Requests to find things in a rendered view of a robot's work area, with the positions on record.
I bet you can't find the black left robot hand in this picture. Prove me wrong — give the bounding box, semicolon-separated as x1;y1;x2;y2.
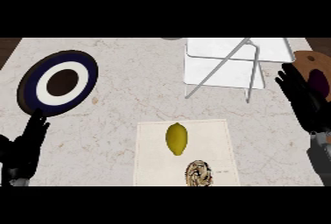
0;108;52;182

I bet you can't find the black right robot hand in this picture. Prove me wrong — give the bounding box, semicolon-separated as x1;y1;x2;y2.
273;62;331;134

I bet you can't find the cream rectangular placemat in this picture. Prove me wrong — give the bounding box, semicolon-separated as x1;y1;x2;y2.
132;118;242;187

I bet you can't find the brown and white cupcake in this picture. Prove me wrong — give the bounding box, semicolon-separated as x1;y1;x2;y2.
185;159;214;187

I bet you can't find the dark purple eggplant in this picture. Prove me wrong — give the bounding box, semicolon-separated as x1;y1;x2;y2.
307;68;331;99

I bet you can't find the brown wooden cutting board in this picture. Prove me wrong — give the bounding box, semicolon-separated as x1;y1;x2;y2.
293;50;331;103

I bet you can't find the navy and white round plate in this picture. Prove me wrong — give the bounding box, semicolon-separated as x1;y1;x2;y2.
15;50;99;118

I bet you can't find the yellow lemon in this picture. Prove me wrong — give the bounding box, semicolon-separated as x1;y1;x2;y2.
164;122;189;157

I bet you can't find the white tiered wire shelf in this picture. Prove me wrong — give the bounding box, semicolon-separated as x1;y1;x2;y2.
183;38;297;104

